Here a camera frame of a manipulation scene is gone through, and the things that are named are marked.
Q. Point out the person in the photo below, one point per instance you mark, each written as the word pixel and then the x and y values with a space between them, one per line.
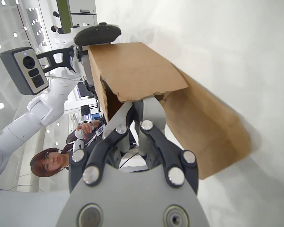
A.
pixel 58 29
pixel 52 164
pixel 56 14

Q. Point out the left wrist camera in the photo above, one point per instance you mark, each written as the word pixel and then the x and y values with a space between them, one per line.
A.
pixel 26 72

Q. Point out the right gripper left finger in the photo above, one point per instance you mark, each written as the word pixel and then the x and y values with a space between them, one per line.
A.
pixel 101 146

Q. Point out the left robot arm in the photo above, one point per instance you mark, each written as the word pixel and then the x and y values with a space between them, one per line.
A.
pixel 53 94

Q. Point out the green partition panel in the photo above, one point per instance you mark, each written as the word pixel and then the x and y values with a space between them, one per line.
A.
pixel 60 5

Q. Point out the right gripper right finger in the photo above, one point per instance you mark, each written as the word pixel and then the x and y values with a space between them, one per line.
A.
pixel 153 119

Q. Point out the small brown carton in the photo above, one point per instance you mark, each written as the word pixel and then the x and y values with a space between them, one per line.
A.
pixel 137 69

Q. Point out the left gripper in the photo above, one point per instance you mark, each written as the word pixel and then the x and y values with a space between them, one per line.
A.
pixel 97 34

